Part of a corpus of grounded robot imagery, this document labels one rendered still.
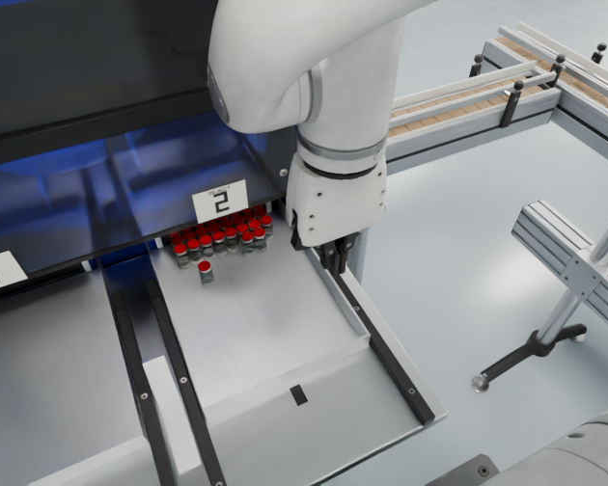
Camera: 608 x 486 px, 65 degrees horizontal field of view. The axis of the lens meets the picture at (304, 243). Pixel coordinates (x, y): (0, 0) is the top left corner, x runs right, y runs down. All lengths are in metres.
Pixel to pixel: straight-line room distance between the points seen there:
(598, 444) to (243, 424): 0.49
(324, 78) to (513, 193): 2.18
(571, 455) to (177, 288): 0.66
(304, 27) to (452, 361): 1.62
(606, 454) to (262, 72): 0.29
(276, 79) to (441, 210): 2.03
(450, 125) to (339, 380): 0.63
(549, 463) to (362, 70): 0.28
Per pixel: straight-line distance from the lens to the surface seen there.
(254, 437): 0.71
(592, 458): 0.32
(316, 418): 0.71
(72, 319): 0.87
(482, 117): 1.18
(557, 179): 2.68
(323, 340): 0.76
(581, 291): 1.55
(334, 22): 0.28
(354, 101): 0.39
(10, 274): 0.79
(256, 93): 0.32
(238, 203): 0.79
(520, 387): 1.86
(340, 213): 0.49
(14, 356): 0.87
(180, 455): 0.71
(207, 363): 0.76
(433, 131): 1.10
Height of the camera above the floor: 1.54
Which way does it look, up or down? 48 degrees down
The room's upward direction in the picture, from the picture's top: straight up
